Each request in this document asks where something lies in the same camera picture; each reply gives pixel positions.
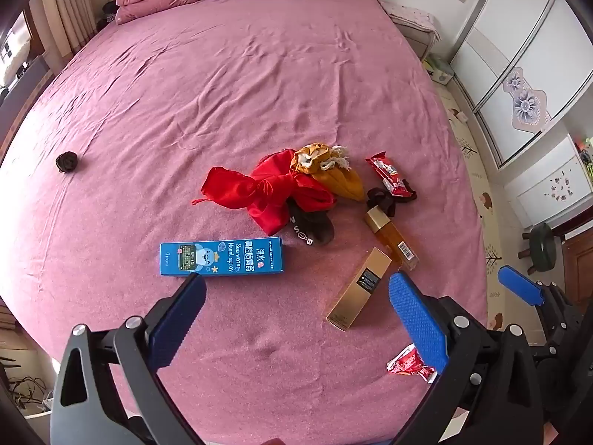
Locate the black hair scrunchie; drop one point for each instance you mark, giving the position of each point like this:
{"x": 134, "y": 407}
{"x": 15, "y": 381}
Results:
{"x": 67, "y": 162}

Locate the beige curtain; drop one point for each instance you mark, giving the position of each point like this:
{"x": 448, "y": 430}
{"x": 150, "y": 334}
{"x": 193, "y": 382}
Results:
{"x": 69, "y": 9}

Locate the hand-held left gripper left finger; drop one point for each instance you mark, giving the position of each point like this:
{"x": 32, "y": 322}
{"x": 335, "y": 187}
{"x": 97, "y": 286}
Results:
{"x": 178, "y": 320}

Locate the white floral wardrobe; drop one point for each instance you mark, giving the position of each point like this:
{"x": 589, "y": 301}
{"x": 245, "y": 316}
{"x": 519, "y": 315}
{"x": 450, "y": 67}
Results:
{"x": 519, "y": 32}

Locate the brown knit cloth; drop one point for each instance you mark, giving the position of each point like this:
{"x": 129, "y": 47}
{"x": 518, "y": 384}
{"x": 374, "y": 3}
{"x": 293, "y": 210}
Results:
{"x": 315, "y": 227}

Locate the bed with pink sheet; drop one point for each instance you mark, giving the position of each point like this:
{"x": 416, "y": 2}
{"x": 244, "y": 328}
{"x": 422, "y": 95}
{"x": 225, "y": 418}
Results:
{"x": 231, "y": 79}

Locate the mustard yellow cloth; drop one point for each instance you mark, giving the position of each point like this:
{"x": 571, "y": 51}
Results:
{"x": 338, "y": 181}

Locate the cartoon print floor mat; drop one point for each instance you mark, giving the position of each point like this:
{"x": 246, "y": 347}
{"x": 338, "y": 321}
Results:
{"x": 468, "y": 148}

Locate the crumpled red wrapper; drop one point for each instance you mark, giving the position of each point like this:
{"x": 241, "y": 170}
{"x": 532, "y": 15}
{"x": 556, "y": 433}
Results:
{"x": 410, "y": 364}

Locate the patterned pink cloth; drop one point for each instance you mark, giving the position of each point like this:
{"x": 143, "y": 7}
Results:
{"x": 410, "y": 14}

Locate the green round stool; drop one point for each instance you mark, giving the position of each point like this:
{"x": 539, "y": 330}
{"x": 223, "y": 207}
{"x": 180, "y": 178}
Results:
{"x": 539, "y": 245}

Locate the white cabinet with stickers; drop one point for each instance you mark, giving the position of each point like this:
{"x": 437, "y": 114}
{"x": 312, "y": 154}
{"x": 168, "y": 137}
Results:
{"x": 551, "y": 185}

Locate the amber bottle with gold cap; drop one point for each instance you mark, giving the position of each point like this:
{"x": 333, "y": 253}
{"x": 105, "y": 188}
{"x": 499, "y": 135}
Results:
{"x": 394, "y": 236}

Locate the green white box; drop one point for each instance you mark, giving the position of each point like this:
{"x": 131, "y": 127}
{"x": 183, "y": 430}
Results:
{"x": 438, "y": 69}

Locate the red zip garment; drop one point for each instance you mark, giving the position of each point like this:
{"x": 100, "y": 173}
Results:
{"x": 259, "y": 194}

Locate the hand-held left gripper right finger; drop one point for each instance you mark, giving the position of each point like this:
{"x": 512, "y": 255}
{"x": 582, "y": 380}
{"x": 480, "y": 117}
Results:
{"x": 417, "y": 320}

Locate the dark hair band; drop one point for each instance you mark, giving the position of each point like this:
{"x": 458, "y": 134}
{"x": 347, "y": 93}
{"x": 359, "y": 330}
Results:
{"x": 382, "y": 201}

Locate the red snack packet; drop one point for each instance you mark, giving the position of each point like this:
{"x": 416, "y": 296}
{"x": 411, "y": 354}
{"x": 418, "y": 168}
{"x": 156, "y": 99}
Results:
{"x": 389, "y": 174}

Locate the brown wooden door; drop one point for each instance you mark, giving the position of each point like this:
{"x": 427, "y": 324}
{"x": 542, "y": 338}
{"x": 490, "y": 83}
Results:
{"x": 577, "y": 259}

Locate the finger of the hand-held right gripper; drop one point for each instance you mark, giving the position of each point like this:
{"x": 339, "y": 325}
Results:
{"x": 519, "y": 285}

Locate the blue nasal spray box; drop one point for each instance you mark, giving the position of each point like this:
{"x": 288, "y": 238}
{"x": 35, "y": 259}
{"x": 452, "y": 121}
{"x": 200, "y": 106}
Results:
{"x": 222, "y": 257}

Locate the gold carton box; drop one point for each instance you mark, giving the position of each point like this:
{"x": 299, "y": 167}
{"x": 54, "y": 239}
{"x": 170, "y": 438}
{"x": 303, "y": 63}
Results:
{"x": 359, "y": 289}

